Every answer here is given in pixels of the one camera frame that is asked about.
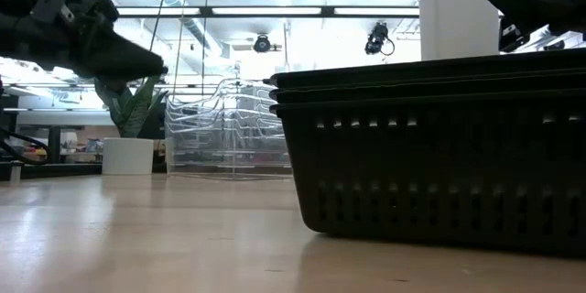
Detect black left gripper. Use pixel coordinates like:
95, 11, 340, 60
0, 0, 168, 81

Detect green artificial plant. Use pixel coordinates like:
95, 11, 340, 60
93, 75, 169, 139

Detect white cylindrical lamp shade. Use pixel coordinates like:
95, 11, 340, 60
418, 0, 501, 62

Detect white plant pot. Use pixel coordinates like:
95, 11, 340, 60
101, 136, 155, 176

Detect clear container lower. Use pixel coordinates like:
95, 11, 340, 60
164, 77, 294, 180

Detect black hanging cable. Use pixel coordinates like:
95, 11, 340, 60
148, 0, 174, 56

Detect thin hanging wire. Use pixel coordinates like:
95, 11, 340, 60
200, 0, 210, 98
172, 0, 190, 98

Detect black cable loop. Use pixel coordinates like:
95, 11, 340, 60
0, 126, 49, 166

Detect black camera with cable loop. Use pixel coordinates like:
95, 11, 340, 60
364, 21, 396, 57

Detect round black overhead camera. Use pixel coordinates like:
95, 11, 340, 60
253, 33, 273, 54

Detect black overhead frame beam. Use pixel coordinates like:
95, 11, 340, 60
114, 5, 420, 19

